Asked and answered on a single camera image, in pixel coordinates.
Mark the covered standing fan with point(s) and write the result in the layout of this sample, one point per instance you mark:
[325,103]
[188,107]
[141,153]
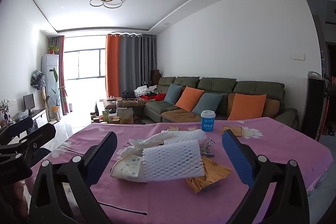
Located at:
[37,79]

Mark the window with dark frame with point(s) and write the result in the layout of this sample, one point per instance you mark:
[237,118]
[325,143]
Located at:
[84,64]

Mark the pink floral tablecloth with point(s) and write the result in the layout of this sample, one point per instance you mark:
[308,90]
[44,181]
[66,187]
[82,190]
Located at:
[275,155]

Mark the white wall panel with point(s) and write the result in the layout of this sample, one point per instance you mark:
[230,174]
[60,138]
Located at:
[297,56]

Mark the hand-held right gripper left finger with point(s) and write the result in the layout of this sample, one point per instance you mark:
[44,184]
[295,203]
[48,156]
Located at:
[101,161]

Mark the wide-mesh white foam net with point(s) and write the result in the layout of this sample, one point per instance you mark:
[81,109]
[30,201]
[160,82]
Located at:
[173,161]

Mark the small orange cushion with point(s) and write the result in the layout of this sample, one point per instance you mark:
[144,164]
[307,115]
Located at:
[189,99]

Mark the coffee table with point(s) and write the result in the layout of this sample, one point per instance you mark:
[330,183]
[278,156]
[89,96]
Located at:
[136,120]

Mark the person's left hand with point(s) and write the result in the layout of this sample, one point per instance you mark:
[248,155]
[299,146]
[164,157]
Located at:
[20,197]

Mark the tall plant in yellow wrap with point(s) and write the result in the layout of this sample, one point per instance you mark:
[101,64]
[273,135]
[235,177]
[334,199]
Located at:
[55,103]

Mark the green snack wrapper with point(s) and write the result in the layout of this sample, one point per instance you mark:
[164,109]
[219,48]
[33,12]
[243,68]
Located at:
[206,151]

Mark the dark clothes pile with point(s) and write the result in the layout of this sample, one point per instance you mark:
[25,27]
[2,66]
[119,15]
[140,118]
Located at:
[128,94]

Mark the red cloth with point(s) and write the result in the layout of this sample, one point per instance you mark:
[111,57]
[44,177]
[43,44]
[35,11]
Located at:
[157,96]

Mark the brown snack packet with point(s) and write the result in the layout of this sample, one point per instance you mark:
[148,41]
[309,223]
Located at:
[235,130]

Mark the dark wine bottle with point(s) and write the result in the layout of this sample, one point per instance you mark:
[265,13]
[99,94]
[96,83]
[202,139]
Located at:
[96,109]

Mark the white clothes pile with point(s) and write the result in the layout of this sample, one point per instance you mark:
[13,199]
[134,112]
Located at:
[144,90]

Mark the black tower fan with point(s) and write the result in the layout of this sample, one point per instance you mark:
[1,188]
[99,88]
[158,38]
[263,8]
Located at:
[312,108]

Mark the small plant in blue vase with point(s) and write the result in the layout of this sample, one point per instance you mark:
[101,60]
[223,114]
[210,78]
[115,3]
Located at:
[4,108]

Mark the white standing air conditioner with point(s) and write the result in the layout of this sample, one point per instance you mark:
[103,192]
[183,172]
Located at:
[50,66]

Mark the white cup with blue sleeve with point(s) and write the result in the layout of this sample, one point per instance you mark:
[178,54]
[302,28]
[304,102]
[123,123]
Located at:
[208,121]

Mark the small green potted plant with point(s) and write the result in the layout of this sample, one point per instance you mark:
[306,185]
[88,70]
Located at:
[53,49]

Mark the large blue cushion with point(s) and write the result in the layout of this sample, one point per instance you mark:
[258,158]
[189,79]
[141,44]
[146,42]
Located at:
[207,103]

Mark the black hairpin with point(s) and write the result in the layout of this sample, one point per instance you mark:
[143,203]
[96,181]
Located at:
[123,209]

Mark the small blue cushion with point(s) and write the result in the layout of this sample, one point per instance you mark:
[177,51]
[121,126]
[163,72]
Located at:
[173,94]

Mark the white and black TV cabinet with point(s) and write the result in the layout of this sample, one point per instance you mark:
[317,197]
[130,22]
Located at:
[39,115]

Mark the beige snack packet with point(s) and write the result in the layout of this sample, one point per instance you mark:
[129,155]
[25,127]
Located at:
[173,129]

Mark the large orange cushion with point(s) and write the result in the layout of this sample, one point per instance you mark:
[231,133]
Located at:
[246,107]

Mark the ribbed white foam net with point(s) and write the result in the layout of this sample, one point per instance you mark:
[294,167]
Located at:
[181,136]

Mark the dark wooden box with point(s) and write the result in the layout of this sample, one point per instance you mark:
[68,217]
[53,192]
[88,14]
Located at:
[155,75]

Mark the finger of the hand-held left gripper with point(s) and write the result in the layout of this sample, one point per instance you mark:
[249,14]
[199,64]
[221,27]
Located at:
[39,136]
[22,125]

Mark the green and brown sofa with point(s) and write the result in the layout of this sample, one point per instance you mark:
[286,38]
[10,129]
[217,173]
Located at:
[218,85]

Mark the paper cup with blue print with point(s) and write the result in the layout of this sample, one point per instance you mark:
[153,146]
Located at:
[126,169]

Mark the clear plastic bag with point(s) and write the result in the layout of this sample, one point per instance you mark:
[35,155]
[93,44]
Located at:
[22,114]

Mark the black monitor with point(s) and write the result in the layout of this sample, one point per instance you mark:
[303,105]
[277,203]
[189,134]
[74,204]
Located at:
[29,102]

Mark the golden yellow snack wrapper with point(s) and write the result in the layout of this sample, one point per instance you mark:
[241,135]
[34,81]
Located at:
[210,176]

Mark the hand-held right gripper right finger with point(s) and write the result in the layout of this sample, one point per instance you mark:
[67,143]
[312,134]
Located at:
[237,158]

